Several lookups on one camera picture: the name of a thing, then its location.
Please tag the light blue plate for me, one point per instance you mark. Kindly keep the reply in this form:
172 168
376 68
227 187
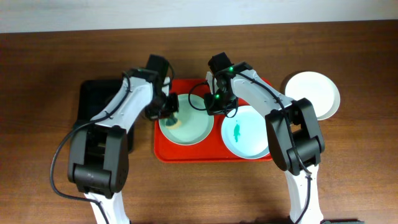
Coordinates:
245 134

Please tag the mint green plate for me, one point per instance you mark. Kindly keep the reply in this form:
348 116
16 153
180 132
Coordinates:
196 125

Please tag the white plate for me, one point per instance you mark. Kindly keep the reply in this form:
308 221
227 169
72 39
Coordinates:
318 89

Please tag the black plastic tray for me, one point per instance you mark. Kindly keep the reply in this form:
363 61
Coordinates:
95 95

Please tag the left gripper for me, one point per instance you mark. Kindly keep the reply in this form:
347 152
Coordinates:
173 106

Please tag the green yellow sponge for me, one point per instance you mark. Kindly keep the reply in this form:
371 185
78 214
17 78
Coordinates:
172 123

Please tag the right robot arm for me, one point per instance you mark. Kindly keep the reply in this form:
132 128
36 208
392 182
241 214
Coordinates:
294 137

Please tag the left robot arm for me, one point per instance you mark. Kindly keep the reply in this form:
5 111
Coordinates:
98 160

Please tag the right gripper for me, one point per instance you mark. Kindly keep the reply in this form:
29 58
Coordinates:
212 107

